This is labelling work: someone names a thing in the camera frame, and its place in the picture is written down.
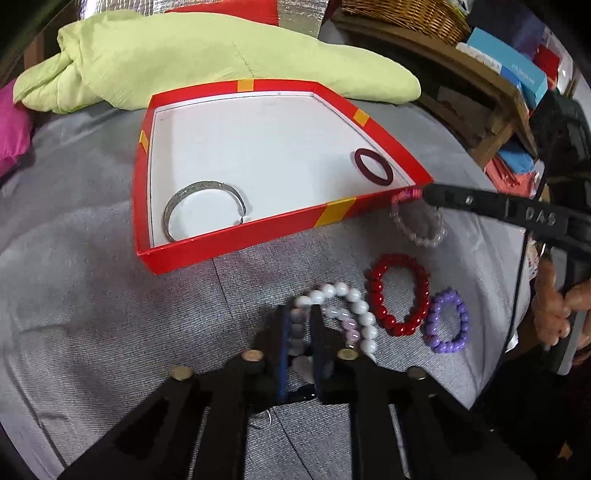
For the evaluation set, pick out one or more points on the blue cardboard box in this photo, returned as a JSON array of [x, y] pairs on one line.
[[521, 69]]

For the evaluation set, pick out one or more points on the light green quilt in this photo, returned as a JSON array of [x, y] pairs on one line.
[[184, 50]]

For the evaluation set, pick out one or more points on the person's right hand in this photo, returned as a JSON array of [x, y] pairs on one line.
[[551, 309]]

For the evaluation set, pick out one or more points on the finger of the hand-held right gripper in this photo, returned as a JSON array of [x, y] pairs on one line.
[[475, 202]]

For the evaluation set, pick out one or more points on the wicker basket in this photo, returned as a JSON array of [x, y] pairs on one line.
[[406, 18]]

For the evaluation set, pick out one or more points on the red cardboard box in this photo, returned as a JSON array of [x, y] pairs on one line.
[[207, 251]]

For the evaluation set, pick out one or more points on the silver metal bangle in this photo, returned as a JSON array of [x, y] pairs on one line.
[[194, 188]]

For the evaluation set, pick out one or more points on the magenta pillow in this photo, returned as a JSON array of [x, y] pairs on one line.
[[11, 124]]

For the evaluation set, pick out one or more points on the silver foil panel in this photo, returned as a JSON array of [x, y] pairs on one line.
[[300, 16]]

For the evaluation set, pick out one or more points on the red cushion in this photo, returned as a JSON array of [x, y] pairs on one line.
[[231, 9]]

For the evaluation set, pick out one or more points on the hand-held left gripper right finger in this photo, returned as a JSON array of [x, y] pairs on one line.
[[316, 355]]

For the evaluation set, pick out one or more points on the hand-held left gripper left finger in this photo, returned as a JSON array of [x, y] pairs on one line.
[[283, 355]]

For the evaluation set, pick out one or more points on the wooden shelf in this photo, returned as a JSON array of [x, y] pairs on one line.
[[461, 60]]

